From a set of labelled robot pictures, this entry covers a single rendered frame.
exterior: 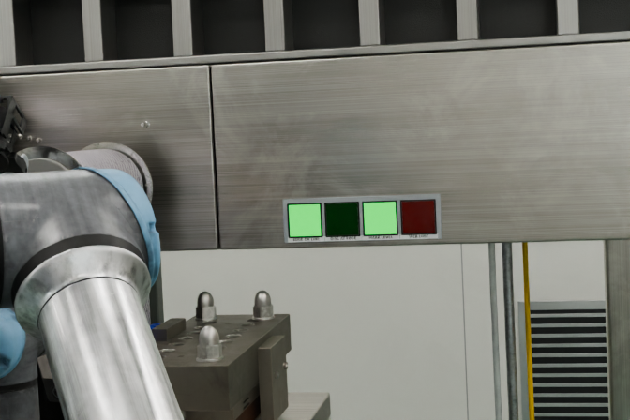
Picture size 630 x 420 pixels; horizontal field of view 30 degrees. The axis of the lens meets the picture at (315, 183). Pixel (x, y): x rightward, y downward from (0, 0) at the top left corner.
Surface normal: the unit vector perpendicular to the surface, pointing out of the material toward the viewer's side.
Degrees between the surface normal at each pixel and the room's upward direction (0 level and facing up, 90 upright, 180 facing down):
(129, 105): 90
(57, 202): 45
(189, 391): 90
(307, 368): 90
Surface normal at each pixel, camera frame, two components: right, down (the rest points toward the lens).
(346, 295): -0.18, 0.06
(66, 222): -0.02, -0.70
